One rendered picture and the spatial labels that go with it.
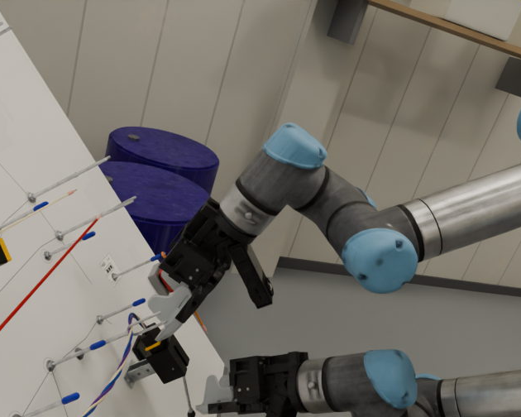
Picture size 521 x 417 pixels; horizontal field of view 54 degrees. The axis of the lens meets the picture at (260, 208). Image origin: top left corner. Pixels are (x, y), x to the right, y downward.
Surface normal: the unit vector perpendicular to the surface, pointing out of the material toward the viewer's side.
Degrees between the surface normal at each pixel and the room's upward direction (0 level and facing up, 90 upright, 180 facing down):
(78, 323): 46
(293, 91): 90
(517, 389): 60
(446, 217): 52
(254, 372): 69
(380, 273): 90
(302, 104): 90
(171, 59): 90
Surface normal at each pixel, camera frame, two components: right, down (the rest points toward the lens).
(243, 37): 0.27, 0.44
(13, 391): 0.89, -0.41
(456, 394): -0.64, -0.55
